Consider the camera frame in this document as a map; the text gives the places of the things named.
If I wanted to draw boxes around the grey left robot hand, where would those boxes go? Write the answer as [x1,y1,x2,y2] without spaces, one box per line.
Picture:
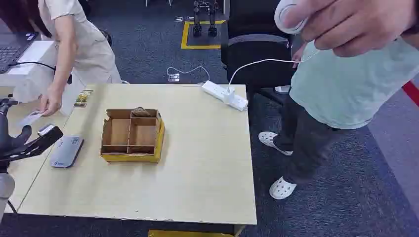
[0,98,64,164]

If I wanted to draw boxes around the pale card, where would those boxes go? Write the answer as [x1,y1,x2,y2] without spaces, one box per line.
[17,110,45,127]

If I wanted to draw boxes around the white round device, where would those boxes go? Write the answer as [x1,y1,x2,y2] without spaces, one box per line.
[274,0,309,36]

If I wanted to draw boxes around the grey flat device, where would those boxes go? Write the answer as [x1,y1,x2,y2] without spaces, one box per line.
[49,135,85,169]

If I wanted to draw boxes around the person's hand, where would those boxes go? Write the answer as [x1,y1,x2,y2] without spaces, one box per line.
[281,0,419,59]
[39,87,63,117]

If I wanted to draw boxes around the white box appliance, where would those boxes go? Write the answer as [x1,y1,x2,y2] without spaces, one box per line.
[0,40,86,116]

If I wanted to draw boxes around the yellow green printed card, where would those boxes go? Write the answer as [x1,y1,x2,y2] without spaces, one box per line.
[73,89,94,108]

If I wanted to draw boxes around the black laptop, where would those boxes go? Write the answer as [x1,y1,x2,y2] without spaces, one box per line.
[0,31,40,75]

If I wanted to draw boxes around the wooden compartment box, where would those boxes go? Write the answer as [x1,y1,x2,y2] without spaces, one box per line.
[99,108,166,164]

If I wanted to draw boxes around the person in beige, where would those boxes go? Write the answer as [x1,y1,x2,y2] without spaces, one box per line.
[0,0,123,117]

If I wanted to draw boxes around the yellow box under desk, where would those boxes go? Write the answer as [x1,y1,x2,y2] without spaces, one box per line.
[148,229,236,237]

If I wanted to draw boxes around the white power strip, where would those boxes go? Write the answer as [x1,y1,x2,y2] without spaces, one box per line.
[201,80,249,112]

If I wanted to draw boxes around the white plug charger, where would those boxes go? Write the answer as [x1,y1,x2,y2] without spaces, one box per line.
[223,86,236,104]

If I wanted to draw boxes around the black robot legs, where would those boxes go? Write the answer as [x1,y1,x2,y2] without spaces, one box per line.
[192,0,220,38]

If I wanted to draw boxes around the black office chair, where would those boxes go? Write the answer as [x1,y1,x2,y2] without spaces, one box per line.
[220,0,297,106]

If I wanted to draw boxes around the person in pale green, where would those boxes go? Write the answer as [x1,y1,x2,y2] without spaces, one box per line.
[257,33,419,201]

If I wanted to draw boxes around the white floor cable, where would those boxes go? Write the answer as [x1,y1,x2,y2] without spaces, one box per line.
[166,66,211,84]

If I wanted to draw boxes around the white charger cable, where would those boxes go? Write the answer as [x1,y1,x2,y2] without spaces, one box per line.
[227,49,321,89]

